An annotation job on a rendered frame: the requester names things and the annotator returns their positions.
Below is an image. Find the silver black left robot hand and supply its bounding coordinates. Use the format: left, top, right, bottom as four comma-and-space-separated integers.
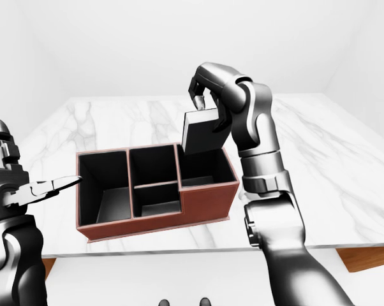
0, 117, 84, 224

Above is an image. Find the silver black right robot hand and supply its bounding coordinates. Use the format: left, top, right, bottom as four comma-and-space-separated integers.
188, 62, 280, 158

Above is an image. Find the black book with white pages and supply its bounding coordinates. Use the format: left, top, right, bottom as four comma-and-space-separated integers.
181, 108, 226, 156

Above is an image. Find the red-brown desk caddy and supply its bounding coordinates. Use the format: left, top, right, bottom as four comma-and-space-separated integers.
75, 143, 241, 244

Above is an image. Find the wooden table leg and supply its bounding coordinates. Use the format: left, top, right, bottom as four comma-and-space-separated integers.
42, 257, 57, 283
334, 244, 384, 273

